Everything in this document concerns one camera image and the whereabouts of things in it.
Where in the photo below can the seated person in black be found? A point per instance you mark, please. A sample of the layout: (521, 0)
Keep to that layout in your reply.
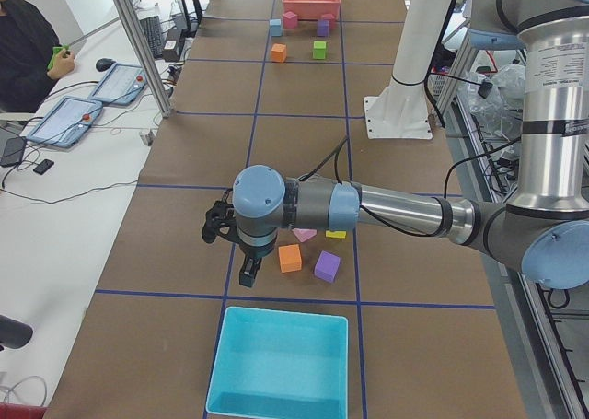
(29, 67)

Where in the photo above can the turquoise plastic bin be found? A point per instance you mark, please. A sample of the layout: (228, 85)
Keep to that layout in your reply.
(280, 364)

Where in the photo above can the magenta block near pink bin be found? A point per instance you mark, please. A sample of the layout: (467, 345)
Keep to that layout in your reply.
(290, 20)

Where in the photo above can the lower teach pendant tablet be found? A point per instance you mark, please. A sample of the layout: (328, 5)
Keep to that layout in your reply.
(66, 123)

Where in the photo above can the orange block near turquoise bin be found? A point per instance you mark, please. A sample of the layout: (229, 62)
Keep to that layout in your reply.
(290, 258)

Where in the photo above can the black keyboard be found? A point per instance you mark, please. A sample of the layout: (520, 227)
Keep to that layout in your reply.
(153, 33)

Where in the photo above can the purple block near turquoise bin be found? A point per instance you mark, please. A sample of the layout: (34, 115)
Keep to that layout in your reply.
(327, 266)

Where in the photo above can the purple block near pink bin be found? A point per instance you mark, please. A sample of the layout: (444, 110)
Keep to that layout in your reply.
(323, 28)

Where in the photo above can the black smartphone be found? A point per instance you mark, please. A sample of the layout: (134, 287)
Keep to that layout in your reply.
(42, 167)

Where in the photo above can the green foam block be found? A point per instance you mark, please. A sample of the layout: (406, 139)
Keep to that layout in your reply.
(319, 51)

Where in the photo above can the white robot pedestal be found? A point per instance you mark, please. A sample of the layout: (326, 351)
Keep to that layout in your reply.
(400, 111)

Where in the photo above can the upper teach pendant tablet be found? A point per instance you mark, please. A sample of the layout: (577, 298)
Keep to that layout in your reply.
(120, 85)

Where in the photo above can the black computer mouse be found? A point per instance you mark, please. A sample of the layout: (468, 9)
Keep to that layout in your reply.
(103, 64)

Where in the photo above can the crimson block beside purple block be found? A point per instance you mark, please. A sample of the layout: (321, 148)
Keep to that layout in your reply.
(328, 17)

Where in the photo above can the orange block near green block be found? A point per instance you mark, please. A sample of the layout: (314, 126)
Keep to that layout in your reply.
(278, 53)

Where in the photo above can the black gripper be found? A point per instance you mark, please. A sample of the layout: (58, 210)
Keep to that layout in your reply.
(256, 251)

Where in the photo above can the aluminium frame post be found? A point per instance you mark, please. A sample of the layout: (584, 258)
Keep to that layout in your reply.
(134, 32)

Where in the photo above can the light blue block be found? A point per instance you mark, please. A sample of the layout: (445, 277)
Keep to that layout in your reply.
(276, 27)

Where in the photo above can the yellow foam block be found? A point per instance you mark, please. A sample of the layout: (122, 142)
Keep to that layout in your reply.
(336, 234)

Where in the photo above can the light pink foam block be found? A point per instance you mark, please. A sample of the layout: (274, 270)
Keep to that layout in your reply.
(303, 235)

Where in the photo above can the teach pendant tablet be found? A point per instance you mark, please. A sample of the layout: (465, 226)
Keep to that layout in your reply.
(66, 123)
(120, 85)

